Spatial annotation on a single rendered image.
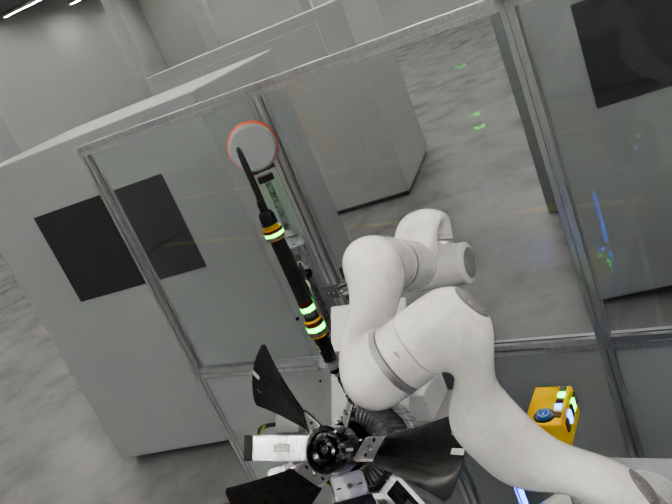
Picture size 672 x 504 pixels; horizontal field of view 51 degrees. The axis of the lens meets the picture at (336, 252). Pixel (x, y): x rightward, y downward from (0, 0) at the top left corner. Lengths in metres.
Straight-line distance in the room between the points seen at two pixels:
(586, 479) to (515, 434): 0.12
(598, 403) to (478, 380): 1.49
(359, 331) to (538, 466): 0.31
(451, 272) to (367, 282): 0.39
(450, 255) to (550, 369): 1.08
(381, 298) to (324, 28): 6.49
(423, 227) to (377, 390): 0.42
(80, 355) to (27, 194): 1.05
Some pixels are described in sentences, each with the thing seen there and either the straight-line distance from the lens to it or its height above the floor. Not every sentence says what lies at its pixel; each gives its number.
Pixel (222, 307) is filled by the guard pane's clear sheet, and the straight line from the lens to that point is 2.85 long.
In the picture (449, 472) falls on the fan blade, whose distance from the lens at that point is 1.67.
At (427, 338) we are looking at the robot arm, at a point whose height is 1.76.
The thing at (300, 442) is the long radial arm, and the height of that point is 1.13.
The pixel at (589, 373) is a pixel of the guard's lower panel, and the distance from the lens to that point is 2.37.
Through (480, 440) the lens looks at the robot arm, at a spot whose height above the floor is 1.59.
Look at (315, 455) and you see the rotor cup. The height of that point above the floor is 1.21.
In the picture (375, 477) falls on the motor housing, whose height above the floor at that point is 1.06.
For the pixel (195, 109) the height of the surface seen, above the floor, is 2.04.
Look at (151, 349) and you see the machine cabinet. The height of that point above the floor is 0.77.
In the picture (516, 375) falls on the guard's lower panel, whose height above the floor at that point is 0.88.
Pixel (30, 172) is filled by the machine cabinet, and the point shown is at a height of 1.96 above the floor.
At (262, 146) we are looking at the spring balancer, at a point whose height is 1.87.
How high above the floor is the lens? 2.20
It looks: 19 degrees down
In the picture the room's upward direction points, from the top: 23 degrees counter-clockwise
